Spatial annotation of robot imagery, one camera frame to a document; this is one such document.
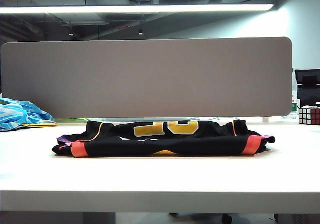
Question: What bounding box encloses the clear bottle green label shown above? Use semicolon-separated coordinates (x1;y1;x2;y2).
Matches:
291;68;300;115

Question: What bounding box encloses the black office chair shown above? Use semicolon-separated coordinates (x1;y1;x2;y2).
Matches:
294;68;320;108

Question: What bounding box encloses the green white flat packet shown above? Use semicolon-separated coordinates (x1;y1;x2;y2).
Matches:
55;117;92;123

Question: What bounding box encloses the black chair base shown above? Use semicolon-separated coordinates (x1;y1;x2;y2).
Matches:
169;212;234;224

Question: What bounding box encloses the long ceiling light strip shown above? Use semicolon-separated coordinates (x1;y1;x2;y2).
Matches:
0;3;275;14

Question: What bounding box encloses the blue striped cloth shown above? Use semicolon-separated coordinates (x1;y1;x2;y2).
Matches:
0;97;57;132

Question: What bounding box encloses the black basketball jersey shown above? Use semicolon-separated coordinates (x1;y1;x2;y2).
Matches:
51;119;276;158

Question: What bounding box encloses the grey under-desk cabinet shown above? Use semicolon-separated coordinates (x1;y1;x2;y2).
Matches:
274;213;320;224

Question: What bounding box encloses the grey desk leg panel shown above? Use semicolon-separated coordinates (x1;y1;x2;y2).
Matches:
0;211;117;224

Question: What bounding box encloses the brown fabric desk divider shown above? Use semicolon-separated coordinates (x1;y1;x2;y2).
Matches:
0;36;293;119

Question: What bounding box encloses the Rubik's cube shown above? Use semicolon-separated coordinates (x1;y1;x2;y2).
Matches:
297;105;320;126

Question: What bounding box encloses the yellow flat cloth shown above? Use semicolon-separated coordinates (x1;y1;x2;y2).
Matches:
21;122;59;128

